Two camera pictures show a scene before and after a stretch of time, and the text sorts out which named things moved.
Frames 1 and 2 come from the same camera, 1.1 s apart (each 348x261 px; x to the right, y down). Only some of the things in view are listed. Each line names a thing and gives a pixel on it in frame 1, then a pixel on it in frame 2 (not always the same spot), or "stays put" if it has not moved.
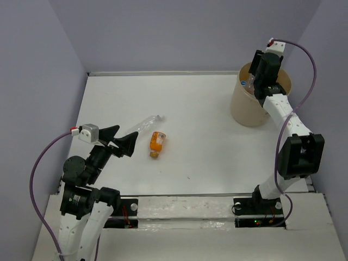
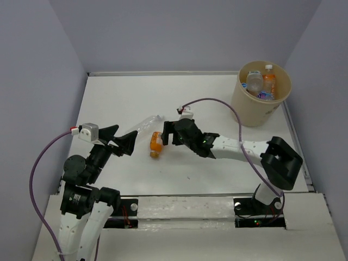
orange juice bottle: (156, 142) stays put
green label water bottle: (250, 87) stays put
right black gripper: (256, 62) to (169, 126)
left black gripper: (126, 143) stays put
